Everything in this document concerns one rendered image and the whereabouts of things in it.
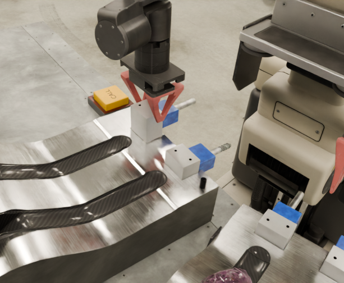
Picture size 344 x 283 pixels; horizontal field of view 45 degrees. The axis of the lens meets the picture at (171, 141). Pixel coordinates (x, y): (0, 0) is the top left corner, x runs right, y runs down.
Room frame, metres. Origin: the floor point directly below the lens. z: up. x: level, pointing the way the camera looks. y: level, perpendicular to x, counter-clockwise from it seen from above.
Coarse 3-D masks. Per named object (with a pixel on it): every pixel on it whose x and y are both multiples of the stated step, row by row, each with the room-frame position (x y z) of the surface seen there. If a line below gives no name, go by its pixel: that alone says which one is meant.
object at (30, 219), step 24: (96, 144) 0.55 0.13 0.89; (120, 144) 0.56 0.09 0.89; (0, 168) 0.44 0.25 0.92; (24, 168) 0.46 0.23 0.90; (48, 168) 0.48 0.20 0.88; (72, 168) 0.49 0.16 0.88; (120, 192) 0.45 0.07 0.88; (144, 192) 0.45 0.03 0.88; (0, 216) 0.34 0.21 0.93; (24, 216) 0.35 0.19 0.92; (48, 216) 0.37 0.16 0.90; (72, 216) 0.39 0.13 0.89; (96, 216) 0.40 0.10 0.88
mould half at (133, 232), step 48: (0, 144) 0.50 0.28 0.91; (48, 144) 0.54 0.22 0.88; (144, 144) 0.56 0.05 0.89; (0, 192) 0.38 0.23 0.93; (48, 192) 0.42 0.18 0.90; (96, 192) 0.44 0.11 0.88; (192, 192) 0.46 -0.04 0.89; (0, 240) 0.30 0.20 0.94; (48, 240) 0.32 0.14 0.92; (96, 240) 0.35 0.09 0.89; (144, 240) 0.38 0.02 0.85
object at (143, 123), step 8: (136, 104) 0.60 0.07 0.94; (144, 104) 0.61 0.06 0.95; (160, 104) 0.63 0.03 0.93; (176, 104) 0.64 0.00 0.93; (184, 104) 0.65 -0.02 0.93; (136, 112) 0.59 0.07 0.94; (144, 112) 0.58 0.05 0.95; (152, 112) 0.58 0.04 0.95; (160, 112) 0.59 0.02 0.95; (168, 112) 0.60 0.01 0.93; (176, 112) 0.61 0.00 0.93; (136, 120) 0.59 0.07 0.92; (144, 120) 0.57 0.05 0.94; (152, 120) 0.57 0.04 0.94; (168, 120) 0.60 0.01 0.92; (176, 120) 0.61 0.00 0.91; (136, 128) 0.59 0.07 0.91; (144, 128) 0.57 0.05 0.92; (152, 128) 0.57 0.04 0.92; (160, 128) 0.58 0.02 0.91; (144, 136) 0.57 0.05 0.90; (152, 136) 0.57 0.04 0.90
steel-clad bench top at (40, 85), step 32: (0, 32) 1.09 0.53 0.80; (32, 32) 1.11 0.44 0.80; (0, 64) 0.92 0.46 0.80; (32, 64) 0.94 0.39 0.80; (64, 64) 0.95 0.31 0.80; (0, 96) 0.78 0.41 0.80; (32, 96) 0.79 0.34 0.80; (64, 96) 0.81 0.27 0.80; (0, 128) 0.67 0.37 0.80; (32, 128) 0.68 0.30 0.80; (64, 128) 0.69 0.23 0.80; (224, 192) 0.55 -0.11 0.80; (224, 224) 0.47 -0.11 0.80; (160, 256) 0.39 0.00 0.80; (192, 256) 0.40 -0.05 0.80
